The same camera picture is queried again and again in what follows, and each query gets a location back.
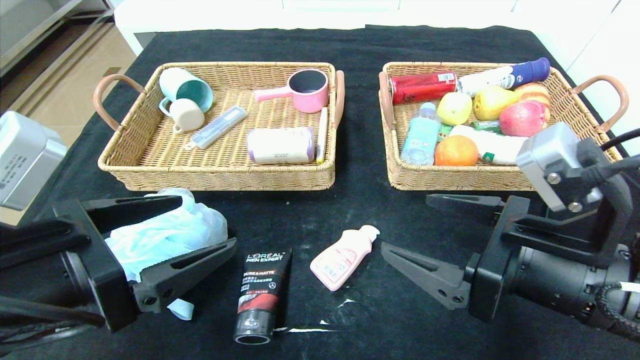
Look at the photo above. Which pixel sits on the clear water bottle blue label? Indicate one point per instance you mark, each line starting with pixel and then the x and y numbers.
pixel 421 140

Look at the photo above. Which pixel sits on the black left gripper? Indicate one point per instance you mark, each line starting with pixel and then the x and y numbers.
pixel 96 264

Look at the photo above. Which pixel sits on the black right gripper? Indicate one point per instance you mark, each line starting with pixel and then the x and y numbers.
pixel 496 261

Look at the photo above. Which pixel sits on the pink lotion bottle white cap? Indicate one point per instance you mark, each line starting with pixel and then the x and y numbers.
pixel 340 260

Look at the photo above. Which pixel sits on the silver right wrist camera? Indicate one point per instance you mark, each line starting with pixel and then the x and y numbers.
pixel 550 160

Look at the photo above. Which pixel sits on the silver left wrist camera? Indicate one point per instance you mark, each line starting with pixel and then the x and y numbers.
pixel 27 160

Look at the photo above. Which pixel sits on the yellow lemon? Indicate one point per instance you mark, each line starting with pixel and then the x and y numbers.
pixel 455 108

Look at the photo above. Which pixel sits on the orange fruit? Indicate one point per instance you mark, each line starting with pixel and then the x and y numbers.
pixel 456 151

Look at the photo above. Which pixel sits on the grey shelf unit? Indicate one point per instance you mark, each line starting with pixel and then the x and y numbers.
pixel 30 30

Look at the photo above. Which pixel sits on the orange brown bread bun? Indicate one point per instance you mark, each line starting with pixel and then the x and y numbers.
pixel 535 91

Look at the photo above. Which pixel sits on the small dark green box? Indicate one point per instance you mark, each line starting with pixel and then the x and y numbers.
pixel 485 126

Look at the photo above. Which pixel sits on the white and yellow stick tube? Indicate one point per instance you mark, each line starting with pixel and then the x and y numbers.
pixel 322 135

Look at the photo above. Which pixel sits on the grey utility knife case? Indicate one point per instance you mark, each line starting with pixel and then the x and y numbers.
pixel 217 127

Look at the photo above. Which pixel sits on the black face wash tube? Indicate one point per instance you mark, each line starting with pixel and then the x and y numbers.
pixel 260 295

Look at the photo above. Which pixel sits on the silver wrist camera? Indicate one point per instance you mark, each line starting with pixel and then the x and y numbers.
pixel 27 160
pixel 550 160

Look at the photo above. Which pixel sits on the red apple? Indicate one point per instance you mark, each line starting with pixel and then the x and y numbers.
pixel 522 119

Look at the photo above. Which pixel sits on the white AD milk bottle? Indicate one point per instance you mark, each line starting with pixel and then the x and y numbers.
pixel 500 147

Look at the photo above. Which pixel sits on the yellow pear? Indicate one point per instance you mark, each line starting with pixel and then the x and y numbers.
pixel 492 102

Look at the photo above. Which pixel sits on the white roll with purple ends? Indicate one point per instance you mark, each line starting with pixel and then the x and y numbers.
pixel 280 146

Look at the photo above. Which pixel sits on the white spray bottle blue cap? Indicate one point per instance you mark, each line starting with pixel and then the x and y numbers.
pixel 490 79

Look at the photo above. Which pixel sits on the light blue bath loofah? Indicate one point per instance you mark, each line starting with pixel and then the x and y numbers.
pixel 165 235

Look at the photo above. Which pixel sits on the teal mug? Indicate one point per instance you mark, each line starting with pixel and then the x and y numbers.
pixel 187 87

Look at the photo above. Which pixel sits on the red drink can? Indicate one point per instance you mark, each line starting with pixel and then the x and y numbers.
pixel 422 88

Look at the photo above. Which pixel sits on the small beige cup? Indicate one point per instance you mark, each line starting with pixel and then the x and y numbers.
pixel 187 115

